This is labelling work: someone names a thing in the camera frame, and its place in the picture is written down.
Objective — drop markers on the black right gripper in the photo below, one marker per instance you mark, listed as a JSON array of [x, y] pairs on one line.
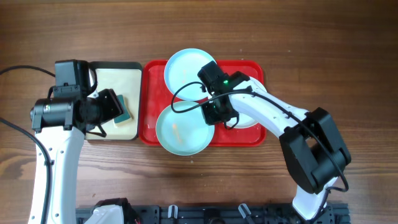
[[211, 120]]

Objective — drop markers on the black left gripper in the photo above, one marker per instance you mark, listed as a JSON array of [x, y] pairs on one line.
[[115, 108]]

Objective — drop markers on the green yellow sponge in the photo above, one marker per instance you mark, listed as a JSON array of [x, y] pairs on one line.
[[125, 117]]

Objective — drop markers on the light blue plate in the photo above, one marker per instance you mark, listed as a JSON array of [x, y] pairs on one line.
[[182, 68], [183, 134]]

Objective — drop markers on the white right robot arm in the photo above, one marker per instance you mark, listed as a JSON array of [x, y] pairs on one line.
[[314, 150]]

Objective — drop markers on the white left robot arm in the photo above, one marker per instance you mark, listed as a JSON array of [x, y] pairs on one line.
[[60, 123]]

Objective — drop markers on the black soapy water tray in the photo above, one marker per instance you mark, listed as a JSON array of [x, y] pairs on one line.
[[125, 78]]

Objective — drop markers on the red serving tray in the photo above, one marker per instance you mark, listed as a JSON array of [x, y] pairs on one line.
[[155, 97]]

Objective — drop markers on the white plate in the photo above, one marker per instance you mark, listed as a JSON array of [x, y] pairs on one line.
[[244, 120]]

